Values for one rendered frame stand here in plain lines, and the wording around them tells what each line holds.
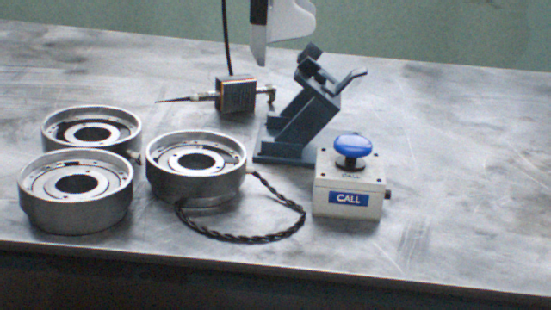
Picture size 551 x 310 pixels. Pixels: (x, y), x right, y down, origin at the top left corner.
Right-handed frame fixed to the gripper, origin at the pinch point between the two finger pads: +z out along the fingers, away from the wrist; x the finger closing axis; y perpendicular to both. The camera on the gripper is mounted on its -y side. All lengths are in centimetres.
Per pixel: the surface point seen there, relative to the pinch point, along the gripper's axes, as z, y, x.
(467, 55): 52, 60, 161
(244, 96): 13.9, -2.1, 22.0
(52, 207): 12.7, -16.7, -10.4
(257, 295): 41.1, 1.8, 15.7
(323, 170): 11.6, 7.7, -1.1
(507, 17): 39, 69, 161
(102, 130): 13.5, -16.9, 7.6
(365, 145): 8.8, 11.7, -0.2
